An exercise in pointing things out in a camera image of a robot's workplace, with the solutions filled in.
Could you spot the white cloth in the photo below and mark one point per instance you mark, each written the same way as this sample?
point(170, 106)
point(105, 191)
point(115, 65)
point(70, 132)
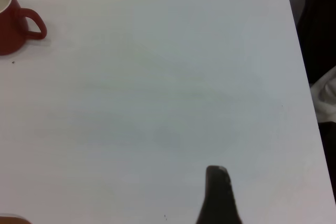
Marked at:
point(326, 98)

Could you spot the red ceramic mug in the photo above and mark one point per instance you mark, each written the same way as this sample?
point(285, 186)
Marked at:
point(10, 32)

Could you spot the black fabric object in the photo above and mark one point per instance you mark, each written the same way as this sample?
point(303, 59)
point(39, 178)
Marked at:
point(317, 30)

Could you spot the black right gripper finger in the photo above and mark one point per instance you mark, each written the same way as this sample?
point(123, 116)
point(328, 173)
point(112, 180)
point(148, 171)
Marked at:
point(218, 197)

